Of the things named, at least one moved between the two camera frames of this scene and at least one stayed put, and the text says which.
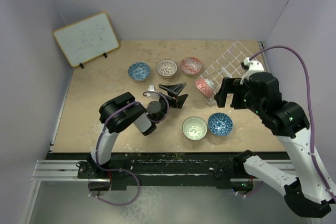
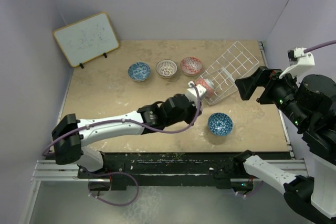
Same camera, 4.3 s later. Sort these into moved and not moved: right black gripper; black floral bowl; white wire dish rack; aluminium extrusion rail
Moved: right black gripper
Not moved: black floral bowl; aluminium extrusion rail; white wire dish rack
